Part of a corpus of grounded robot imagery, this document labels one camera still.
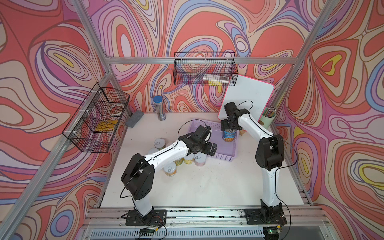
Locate small can pink label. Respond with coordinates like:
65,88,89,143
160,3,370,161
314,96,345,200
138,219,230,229
194,153,207,167

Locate small can white plastic lid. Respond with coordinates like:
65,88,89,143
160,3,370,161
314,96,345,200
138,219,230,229
148,148,159,154

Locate markers in back basket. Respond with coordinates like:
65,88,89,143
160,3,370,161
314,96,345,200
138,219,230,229
203,74,230,86

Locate small can frosted lid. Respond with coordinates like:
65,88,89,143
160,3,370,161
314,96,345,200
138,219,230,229
174,158,184,166

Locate blue Progresso soup can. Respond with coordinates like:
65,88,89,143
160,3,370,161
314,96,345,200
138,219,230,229
222,130,237,142

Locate black wire basket back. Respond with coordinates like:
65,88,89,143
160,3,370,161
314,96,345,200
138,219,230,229
174,51,239,87

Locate small can green label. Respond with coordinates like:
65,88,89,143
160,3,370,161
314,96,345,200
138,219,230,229
154,138,166,150

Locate black wire basket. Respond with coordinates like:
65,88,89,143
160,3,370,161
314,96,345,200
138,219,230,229
174,51,239,87
62,83,130,153

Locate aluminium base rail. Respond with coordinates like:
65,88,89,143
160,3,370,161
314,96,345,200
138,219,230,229
75,206,338,240

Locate grey eraser block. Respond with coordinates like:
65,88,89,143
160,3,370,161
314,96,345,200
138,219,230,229
126,111,144,128

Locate purple plastic basket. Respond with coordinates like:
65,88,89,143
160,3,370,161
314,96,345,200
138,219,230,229
188,119,239,162

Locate small can yellow label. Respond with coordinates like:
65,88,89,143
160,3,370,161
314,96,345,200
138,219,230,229
183,154,195,165

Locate green pen cup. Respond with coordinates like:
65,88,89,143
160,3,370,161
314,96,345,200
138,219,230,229
259,107,277,129

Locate white board pink frame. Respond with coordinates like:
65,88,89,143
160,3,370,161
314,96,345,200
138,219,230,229
218,75,275,120

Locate clear tube blue cap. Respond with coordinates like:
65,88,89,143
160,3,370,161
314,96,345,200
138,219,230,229
153,95,166,121

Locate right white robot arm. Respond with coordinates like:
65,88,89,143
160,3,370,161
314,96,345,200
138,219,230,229
221,102,287,226

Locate small can orange label front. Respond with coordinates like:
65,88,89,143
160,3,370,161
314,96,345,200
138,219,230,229
163,162,177,177

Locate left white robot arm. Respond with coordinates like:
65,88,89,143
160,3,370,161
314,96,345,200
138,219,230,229
121,125,217,226

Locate yellow item in left basket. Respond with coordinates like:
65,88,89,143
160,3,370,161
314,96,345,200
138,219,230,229
95,120,119,133

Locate black wire basket left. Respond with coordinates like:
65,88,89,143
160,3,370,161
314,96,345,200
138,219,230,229
62,83,130,153

